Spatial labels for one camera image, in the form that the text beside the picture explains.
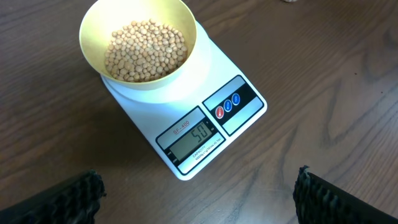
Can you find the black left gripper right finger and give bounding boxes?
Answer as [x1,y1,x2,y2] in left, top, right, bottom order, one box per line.
[293,166,397,224]

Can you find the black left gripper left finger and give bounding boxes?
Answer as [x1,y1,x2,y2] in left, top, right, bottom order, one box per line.
[1,170,106,224]

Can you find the yellow plastic bowl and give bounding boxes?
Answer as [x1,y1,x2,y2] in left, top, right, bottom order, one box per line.
[79,0,198,90]

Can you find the white digital kitchen scale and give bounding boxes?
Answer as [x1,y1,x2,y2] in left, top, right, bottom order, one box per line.
[103,24,267,180]

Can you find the soybeans in bowl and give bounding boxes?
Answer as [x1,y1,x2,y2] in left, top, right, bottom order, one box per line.
[104,19,188,83]

